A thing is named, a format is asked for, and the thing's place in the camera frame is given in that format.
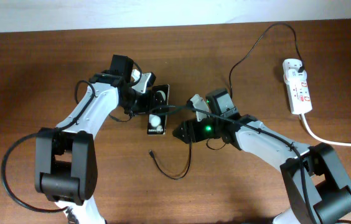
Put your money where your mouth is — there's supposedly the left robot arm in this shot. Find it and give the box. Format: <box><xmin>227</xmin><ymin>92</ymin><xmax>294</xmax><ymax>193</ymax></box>
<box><xmin>35</xmin><ymin>70</ymin><xmax>170</xmax><ymax>223</ymax></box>

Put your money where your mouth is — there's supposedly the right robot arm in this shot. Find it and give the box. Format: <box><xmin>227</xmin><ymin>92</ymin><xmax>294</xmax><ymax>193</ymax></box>
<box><xmin>172</xmin><ymin>114</ymin><xmax>351</xmax><ymax>223</ymax></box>

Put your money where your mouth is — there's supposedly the white USB wall adapter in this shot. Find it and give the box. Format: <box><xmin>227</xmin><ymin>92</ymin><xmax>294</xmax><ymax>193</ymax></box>
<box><xmin>282</xmin><ymin>58</ymin><xmax>307</xmax><ymax>84</ymax></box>

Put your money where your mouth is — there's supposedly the white power strip cord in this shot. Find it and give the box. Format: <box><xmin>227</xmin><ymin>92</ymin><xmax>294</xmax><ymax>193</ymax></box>
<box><xmin>298</xmin><ymin>113</ymin><xmax>351</xmax><ymax>150</ymax></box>

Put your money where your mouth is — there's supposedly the white power strip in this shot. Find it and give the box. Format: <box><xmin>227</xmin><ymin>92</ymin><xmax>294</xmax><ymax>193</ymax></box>
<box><xmin>284</xmin><ymin>75</ymin><xmax>312</xmax><ymax>115</ymax></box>

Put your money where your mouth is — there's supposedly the black smartphone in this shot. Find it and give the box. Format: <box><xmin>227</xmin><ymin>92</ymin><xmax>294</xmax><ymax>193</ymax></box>
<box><xmin>147</xmin><ymin>84</ymin><xmax>170</xmax><ymax>135</ymax></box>

